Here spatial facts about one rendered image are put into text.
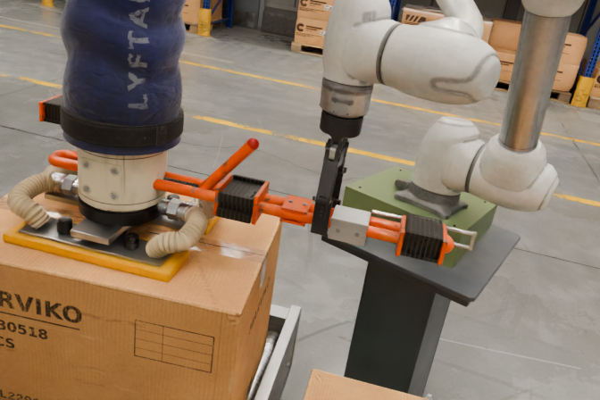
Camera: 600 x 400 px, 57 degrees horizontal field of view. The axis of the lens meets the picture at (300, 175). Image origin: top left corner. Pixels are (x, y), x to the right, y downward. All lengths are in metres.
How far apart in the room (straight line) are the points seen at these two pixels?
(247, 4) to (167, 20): 8.88
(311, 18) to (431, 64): 7.48
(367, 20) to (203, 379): 0.70
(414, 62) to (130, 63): 0.47
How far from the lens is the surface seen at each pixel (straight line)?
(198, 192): 1.08
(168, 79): 1.04
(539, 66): 1.44
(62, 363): 1.22
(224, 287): 1.05
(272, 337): 1.58
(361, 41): 0.91
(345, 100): 0.95
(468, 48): 0.86
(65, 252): 1.13
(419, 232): 1.02
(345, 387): 1.49
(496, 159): 1.57
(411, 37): 0.88
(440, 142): 1.65
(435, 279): 1.59
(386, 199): 1.70
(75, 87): 1.04
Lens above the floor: 1.55
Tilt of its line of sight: 23 degrees down
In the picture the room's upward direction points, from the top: 8 degrees clockwise
